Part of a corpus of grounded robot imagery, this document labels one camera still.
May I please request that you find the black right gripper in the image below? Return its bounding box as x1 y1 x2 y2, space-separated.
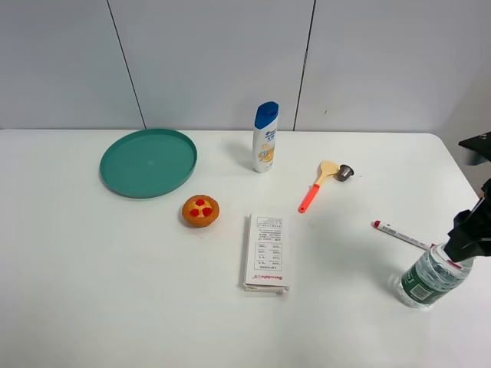
444 179 491 263

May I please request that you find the clear water bottle green label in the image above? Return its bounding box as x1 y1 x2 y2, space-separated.
394 244 474 310

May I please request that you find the red white marker pen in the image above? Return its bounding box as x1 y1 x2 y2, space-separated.
371 220 436 251

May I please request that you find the black robot part at edge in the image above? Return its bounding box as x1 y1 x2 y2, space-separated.
459 132 491 166

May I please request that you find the dark coffee capsule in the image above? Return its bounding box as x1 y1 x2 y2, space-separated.
335 164 354 182

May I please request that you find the white printed carton box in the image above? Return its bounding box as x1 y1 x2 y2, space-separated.
243 214 291 294

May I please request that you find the white blue shampoo bottle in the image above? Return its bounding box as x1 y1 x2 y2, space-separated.
252 101 279 173

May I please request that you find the orange fruit tart toy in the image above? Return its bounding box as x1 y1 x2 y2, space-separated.
182 195 220 228

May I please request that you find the teal round plate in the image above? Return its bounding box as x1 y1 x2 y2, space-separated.
99 129 198 199

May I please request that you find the wooden spatula orange handle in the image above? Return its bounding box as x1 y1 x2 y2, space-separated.
298 160 341 213

